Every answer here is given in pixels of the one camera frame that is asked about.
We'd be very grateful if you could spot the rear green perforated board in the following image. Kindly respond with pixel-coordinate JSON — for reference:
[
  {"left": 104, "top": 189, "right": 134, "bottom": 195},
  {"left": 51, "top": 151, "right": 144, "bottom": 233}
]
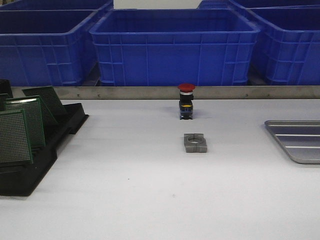
[{"left": 22, "top": 86, "right": 67, "bottom": 126}]

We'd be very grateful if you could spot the green perforated board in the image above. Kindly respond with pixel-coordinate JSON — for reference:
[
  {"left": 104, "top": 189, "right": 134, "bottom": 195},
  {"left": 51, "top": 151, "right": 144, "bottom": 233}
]
[
  {"left": 4, "top": 95, "right": 46, "bottom": 148},
  {"left": 22, "top": 86, "right": 67, "bottom": 126},
  {"left": 0, "top": 108, "right": 33, "bottom": 167}
]

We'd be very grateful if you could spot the silver metal tray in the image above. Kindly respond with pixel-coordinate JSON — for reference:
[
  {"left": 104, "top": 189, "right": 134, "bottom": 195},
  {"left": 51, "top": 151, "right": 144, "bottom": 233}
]
[{"left": 264, "top": 120, "right": 320, "bottom": 165}]

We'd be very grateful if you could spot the front green perforated board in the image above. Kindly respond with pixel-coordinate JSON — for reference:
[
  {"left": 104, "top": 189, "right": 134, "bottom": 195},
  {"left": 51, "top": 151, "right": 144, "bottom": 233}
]
[{"left": 0, "top": 108, "right": 33, "bottom": 167}]

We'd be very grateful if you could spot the black circuit board rack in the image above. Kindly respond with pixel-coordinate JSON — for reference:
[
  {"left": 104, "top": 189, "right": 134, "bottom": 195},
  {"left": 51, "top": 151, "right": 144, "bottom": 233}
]
[{"left": 0, "top": 79, "right": 89, "bottom": 197}]

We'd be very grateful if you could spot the red emergency stop button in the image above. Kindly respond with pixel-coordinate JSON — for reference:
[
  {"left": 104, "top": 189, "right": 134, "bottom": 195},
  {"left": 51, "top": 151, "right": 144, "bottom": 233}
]
[{"left": 178, "top": 83, "right": 195, "bottom": 120}]

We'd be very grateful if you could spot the grey metal clamp block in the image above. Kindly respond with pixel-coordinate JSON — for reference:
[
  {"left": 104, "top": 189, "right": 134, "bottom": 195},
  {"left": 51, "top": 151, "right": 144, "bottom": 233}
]
[{"left": 183, "top": 133, "right": 208, "bottom": 153}]

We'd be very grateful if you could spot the centre blue plastic crate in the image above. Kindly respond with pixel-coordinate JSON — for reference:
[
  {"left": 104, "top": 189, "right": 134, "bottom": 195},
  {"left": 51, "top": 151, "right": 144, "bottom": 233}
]
[{"left": 90, "top": 9, "right": 259, "bottom": 87}]

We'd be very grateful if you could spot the blue plastic crate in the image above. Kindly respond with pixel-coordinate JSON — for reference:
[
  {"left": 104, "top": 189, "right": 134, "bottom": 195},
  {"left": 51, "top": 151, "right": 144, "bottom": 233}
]
[
  {"left": 0, "top": 10, "right": 98, "bottom": 87},
  {"left": 246, "top": 7, "right": 320, "bottom": 87},
  {"left": 90, "top": 9, "right": 259, "bottom": 87}
]

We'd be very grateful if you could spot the left blue plastic crate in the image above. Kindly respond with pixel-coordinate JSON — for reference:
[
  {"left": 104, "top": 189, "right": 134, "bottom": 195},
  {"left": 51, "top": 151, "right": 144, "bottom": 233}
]
[{"left": 0, "top": 10, "right": 98, "bottom": 87}]

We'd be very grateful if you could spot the right blue plastic crate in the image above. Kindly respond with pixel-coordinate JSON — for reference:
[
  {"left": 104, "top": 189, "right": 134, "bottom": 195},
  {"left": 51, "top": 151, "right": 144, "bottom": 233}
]
[{"left": 246, "top": 7, "right": 320, "bottom": 87}]

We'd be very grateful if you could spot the far right blue crate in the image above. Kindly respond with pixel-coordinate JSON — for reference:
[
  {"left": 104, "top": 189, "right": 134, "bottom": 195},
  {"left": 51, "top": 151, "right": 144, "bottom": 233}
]
[{"left": 197, "top": 0, "right": 320, "bottom": 9}]

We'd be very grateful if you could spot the far left blue crate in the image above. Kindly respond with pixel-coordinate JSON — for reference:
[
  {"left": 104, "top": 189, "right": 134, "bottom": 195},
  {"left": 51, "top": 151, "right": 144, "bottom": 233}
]
[{"left": 0, "top": 0, "right": 114, "bottom": 11}]

